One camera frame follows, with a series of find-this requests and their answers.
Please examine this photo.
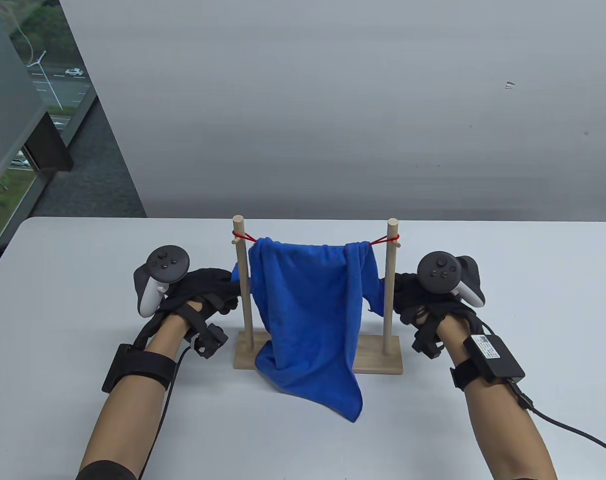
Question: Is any person's right hand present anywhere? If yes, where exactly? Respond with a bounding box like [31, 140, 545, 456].
[380, 272, 481, 333]

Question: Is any person's left hand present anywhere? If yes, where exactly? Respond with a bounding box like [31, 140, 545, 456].
[155, 267, 242, 331]

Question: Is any red elastic cord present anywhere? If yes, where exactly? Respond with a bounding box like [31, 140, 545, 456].
[232, 230, 401, 247]

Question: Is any blue towel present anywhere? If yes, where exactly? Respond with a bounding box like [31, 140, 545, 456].
[231, 237, 385, 424]

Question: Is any wooden rack with posts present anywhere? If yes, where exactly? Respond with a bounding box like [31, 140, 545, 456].
[231, 215, 403, 377]

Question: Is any black box on forearm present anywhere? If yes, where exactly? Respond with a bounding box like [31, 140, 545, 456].
[101, 343, 133, 394]

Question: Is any person's right forearm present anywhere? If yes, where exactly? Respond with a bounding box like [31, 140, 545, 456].
[435, 315, 558, 480]

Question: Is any person's left forearm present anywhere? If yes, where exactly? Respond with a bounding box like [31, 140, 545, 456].
[78, 315, 193, 473]

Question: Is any black right hand controller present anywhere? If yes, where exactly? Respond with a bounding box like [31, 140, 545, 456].
[417, 250, 487, 308]

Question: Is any black hand controller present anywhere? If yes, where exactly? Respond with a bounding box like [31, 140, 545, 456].
[417, 250, 487, 308]
[133, 245, 191, 318]

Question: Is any black left hand controller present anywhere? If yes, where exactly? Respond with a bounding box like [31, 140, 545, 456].
[133, 245, 191, 318]

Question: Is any black labelled battery pack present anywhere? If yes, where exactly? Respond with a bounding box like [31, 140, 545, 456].
[463, 334, 526, 383]

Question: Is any dark sleeve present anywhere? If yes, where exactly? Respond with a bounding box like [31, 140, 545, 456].
[75, 460, 138, 480]

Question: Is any window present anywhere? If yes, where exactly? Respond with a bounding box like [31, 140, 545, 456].
[0, 0, 98, 251]

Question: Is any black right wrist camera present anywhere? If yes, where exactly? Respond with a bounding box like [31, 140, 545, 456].
[412, 325, 444, 360]

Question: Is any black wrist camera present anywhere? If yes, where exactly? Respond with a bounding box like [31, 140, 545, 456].
[412, 325, 444, 360]
[192, 323, 229, 360]

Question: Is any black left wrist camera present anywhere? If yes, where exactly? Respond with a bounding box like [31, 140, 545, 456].
[192, 323, 229, 360]

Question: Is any black right forearm strap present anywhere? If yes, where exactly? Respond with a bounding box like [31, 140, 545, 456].
[450, 359, 483, 392]

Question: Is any black forearm strap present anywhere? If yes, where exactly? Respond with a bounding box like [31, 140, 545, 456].
[118, 351, 177, 392]
[450, 359, 483, 392]

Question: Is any black left forearm strap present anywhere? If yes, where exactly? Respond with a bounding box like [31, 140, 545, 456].
[118, 351, 177, 392]

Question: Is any thin dark cable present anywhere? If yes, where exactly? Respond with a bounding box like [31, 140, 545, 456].
[137, 345, 192, 480]

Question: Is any black cable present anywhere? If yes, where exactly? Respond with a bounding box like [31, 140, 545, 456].
[505, 379, 606, 462]

